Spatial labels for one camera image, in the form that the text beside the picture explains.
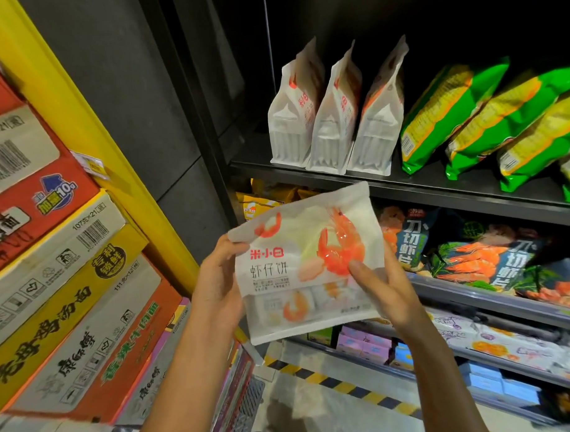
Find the person's right forearm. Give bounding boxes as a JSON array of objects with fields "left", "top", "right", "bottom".
[{"left": 391, "top": 317, "right": 492, "bottom": 432}]

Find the black metal shelf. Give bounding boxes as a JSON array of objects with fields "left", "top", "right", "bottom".
[{"left": 137, "top": 0, "right": 570, "bottom": 432}]

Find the row of small blue boxes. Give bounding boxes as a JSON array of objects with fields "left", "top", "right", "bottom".
[{"left": 392, "top": 337, "right": 543, "bottom": 411}]

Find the stack of noodle cartons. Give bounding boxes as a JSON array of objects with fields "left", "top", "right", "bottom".
[{"left": 0, "top": 37, "right": 266, "bottom": 432}]

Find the person's right hand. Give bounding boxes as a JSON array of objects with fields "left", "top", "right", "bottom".
[{"left": 346, "top": 238, "right": 430, "bottom": 343}]

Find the orange yellow snack bag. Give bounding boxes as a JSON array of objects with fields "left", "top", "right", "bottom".
[{"left": 232, "top": 178, "right": 300, "bottom": 223}]

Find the person's left hand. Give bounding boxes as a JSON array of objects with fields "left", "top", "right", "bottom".
[{"left": 189, "top": 235, "right": 256, "bottom": 347}]

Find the small yellow price label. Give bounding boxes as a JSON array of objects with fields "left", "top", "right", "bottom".
[{"left": 72, "top": 149, "right": 109, "bottom": 180}]

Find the person's left forearm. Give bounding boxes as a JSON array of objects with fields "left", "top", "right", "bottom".
[{"left": 130, "top": 322, "right": 249, "bottom": 432}]

